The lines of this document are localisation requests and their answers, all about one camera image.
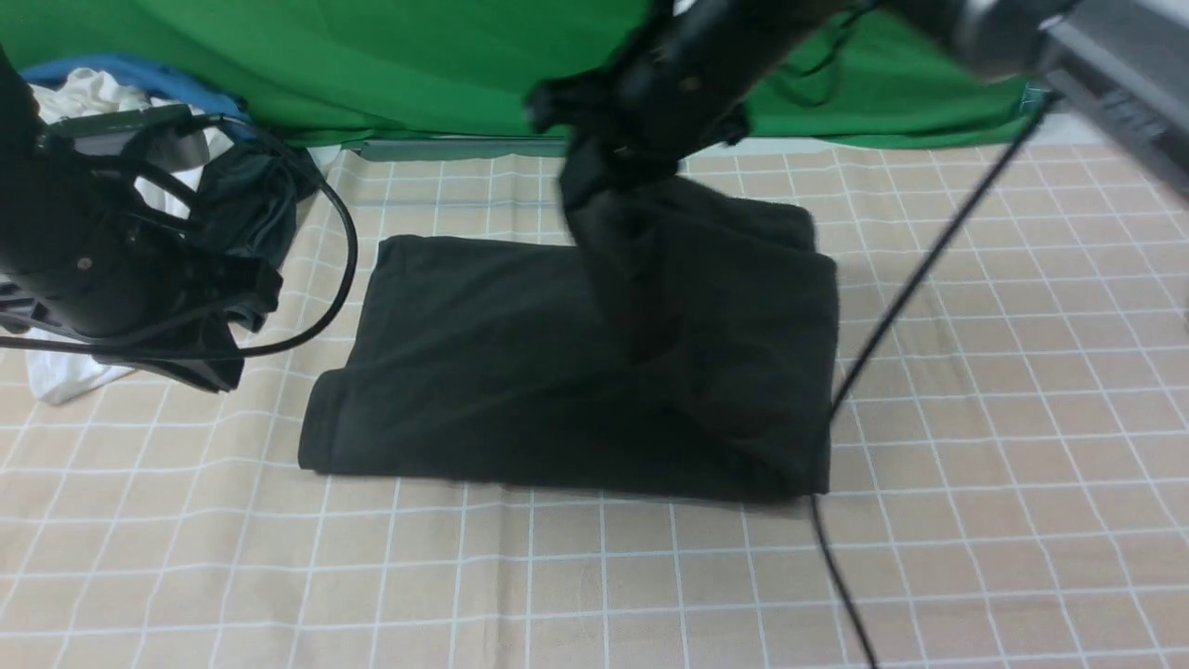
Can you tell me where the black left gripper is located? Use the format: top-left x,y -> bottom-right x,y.
4,139 -> 283,393

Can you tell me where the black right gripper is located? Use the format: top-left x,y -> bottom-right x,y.
526,0 -> 753,215

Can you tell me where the dark gray long-sleeved shirt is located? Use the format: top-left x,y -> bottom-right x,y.
297,177 -> 839,505

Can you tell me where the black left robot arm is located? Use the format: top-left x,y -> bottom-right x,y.
1,62 -> 281,393

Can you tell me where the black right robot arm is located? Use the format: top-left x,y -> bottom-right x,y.
524,1 -> 1185,206

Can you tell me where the white crumpled shirt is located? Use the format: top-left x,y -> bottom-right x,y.
26,68 -> 232,406

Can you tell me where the dark teal crumpled garment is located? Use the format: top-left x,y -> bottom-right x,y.
187,141 -> 317,270

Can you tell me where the blue crumpled garment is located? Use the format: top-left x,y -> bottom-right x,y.
20,53 -> 251,124

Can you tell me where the green metal bar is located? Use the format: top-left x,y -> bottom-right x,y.
342,137 -> 568,164

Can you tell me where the green backdrop cloth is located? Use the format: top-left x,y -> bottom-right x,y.
1,1 -> 1026,149

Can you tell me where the metal binder clip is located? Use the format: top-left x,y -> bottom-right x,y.
1019,81 -> 1051,114

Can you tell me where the beige checkered tablecloth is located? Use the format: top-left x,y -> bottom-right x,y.
1,141 -> 1188,668

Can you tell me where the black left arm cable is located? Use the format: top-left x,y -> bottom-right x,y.
0,111 -> 359,362

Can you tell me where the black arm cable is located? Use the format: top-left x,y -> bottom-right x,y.
809,93 -> 1061,669
0,111 -> 359,362

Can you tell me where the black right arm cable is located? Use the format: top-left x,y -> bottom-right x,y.
809,93 -> 1061,669

